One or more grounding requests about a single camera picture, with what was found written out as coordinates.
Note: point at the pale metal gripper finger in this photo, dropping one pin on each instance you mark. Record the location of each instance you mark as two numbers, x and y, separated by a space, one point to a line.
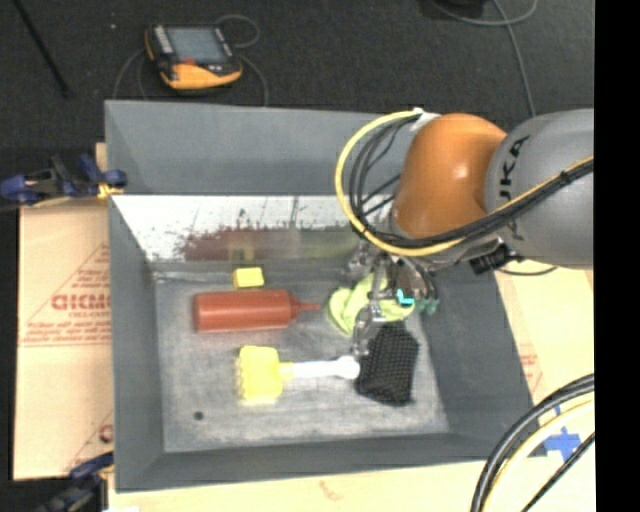
371 327
358 340

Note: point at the yellow-green cloth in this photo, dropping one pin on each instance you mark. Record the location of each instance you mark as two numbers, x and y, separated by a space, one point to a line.
345 305

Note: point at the yellow and white toy hammer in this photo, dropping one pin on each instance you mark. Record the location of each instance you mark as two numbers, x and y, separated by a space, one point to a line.
260 372

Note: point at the grey metal bin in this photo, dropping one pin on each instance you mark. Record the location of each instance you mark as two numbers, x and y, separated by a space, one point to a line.
280 430

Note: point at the red-brown squeeze bottle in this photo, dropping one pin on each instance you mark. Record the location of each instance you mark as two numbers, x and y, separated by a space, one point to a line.
240 311

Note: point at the small yellow block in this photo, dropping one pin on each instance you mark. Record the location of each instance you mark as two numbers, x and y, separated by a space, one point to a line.
248 278

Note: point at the brown cardboard board red print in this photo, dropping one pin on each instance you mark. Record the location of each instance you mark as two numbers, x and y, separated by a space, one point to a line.
60 390

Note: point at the black cylinder on white bracket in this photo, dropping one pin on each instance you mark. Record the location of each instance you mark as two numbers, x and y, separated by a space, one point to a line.
487 260

